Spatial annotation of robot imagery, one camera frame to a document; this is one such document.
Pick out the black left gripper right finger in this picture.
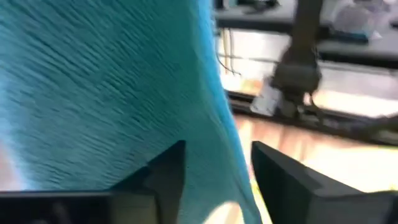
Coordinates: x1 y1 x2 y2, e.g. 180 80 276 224
251 141 324 224

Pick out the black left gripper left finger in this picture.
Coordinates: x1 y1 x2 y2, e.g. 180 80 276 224
110 139 187 224

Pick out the black aluminium table frame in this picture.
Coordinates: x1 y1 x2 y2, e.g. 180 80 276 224
228 83 398 147

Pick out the teal microfiber towel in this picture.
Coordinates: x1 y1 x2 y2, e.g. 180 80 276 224
0 0 264 224

